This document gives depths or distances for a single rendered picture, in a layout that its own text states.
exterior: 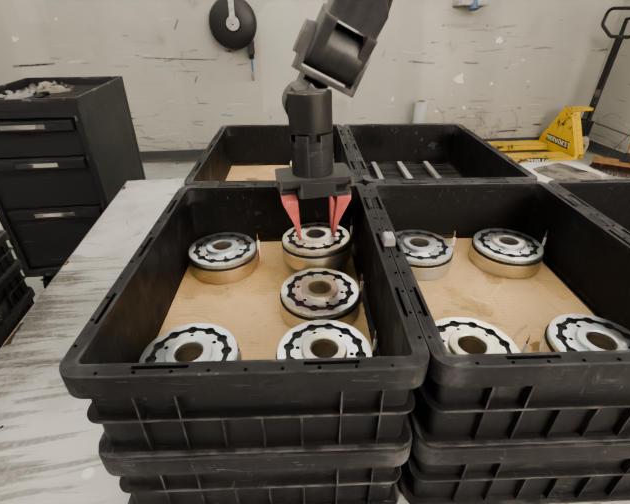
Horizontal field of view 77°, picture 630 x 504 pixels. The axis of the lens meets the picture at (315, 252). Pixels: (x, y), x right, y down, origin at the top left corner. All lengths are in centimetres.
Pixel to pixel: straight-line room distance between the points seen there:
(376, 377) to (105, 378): 21
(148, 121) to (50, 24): 93
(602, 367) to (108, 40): 378
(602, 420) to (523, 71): 409
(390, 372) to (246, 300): 28
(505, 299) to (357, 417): 31
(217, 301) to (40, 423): 28
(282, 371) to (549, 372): 21
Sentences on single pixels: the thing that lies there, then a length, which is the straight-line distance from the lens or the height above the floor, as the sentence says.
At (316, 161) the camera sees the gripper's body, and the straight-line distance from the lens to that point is 52.
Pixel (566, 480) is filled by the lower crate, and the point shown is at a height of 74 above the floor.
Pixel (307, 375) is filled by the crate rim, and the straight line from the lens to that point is 32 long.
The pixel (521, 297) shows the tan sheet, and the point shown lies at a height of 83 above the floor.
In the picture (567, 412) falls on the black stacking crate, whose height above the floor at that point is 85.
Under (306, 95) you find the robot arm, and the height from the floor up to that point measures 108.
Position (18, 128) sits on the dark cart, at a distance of 192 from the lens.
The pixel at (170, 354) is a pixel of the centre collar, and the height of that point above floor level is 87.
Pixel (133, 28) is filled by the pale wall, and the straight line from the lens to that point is 382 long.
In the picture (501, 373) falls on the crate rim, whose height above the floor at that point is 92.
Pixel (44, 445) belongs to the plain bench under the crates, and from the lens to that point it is 65.
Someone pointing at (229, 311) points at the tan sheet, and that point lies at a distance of 54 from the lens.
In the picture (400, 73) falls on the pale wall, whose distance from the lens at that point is 393.
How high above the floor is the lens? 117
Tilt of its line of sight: 31 degrees down
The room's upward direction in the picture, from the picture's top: straight up
